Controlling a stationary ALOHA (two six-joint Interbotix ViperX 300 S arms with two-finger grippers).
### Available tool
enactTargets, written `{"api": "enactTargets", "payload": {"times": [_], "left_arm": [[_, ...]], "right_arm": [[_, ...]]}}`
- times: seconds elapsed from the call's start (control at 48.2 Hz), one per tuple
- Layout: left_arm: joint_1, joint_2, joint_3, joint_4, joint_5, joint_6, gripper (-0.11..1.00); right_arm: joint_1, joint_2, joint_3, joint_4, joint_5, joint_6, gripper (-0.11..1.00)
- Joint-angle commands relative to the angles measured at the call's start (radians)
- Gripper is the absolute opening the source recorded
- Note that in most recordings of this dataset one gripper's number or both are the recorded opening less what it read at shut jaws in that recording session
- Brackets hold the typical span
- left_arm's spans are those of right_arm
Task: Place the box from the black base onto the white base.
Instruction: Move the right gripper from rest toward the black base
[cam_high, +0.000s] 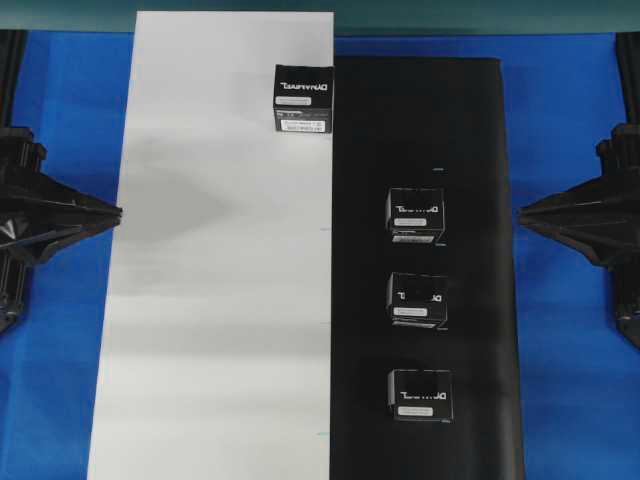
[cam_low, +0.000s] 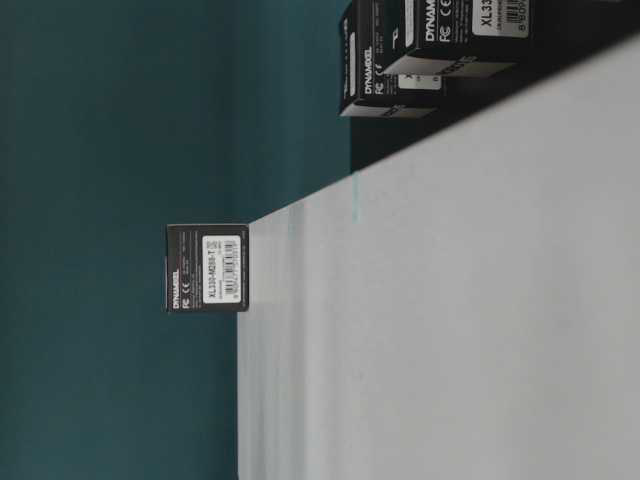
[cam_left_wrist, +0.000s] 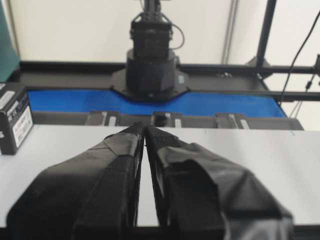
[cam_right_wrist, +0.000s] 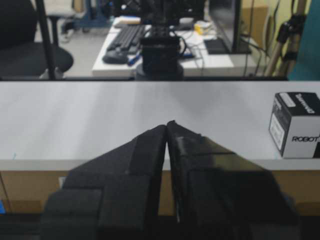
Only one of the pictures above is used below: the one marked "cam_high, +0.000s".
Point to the black base board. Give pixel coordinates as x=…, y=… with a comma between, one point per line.
x=423, y=123

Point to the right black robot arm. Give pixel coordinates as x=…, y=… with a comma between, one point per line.
x=600, y=217

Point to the black box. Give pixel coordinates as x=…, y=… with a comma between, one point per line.
x=303, y=99
x=420, y=395
x=418, y=300
x=415, y=215

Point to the white base board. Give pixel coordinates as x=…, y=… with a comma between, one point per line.
x=215, y=352

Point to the black box on white base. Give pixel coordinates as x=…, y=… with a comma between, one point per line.
x=303, y=99

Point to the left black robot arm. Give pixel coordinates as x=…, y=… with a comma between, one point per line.
x=39, y=216

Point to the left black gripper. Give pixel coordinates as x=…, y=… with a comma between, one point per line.
x=19, y=149

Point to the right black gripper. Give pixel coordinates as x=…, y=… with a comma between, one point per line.
x=615, y=192

